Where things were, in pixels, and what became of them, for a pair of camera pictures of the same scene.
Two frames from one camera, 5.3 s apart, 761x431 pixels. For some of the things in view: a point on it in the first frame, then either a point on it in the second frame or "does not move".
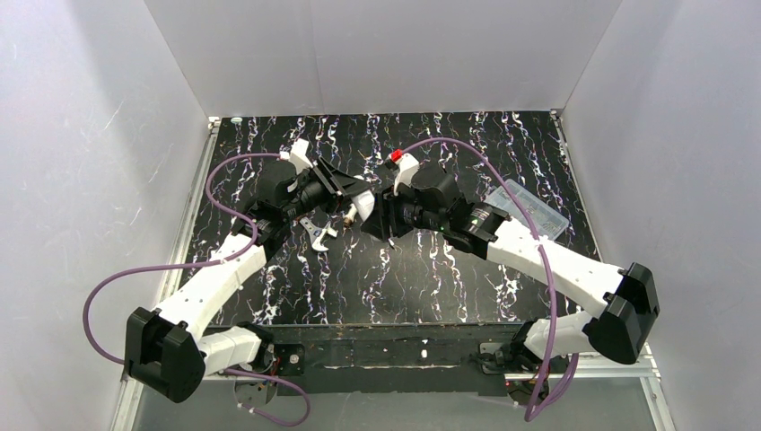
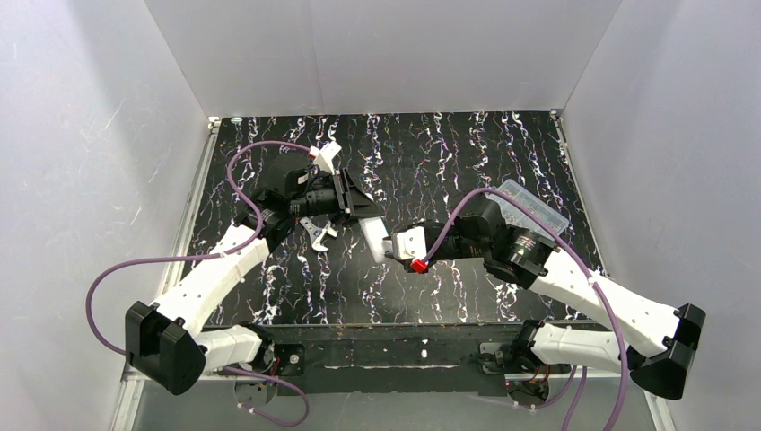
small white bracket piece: [317, 233] does not move
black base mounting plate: [389, 357] does not move
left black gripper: [328, 178] does not move
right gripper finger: [383, 221] to [408, 227]
